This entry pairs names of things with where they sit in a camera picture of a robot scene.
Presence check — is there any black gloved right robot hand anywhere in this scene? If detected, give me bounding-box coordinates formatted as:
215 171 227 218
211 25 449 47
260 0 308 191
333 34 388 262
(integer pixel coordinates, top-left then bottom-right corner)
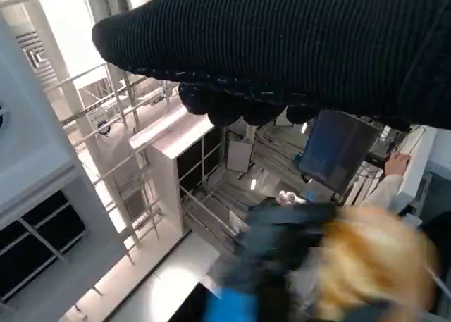
91 0 451 131

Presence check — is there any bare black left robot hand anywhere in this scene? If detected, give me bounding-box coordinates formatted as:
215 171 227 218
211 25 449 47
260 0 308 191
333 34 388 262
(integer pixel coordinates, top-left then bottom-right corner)
204 197 427 322

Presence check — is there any orange toy bread loaf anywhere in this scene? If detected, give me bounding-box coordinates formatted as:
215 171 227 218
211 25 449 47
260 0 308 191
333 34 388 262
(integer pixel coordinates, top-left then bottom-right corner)
313 209 441 314

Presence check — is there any dark computer monitor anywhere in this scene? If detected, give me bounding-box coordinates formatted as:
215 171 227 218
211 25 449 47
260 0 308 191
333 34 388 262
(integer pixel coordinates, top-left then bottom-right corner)
298 109 380 192

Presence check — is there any small white mesh cabinet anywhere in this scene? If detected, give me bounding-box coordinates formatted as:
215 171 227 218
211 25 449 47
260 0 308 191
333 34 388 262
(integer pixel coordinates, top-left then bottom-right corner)
129 106 228 238

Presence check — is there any seated person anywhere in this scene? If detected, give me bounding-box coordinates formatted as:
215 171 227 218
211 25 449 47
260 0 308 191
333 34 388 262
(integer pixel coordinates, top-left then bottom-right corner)
338 152 424 217

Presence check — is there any ceiling air vent grille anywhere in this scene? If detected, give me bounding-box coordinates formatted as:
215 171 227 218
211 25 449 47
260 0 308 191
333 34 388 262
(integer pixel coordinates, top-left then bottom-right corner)
16 29 58 87

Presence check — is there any white metal frame rack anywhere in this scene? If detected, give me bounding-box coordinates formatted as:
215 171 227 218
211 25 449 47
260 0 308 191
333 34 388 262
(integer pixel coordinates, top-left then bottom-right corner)
59 63 180 266

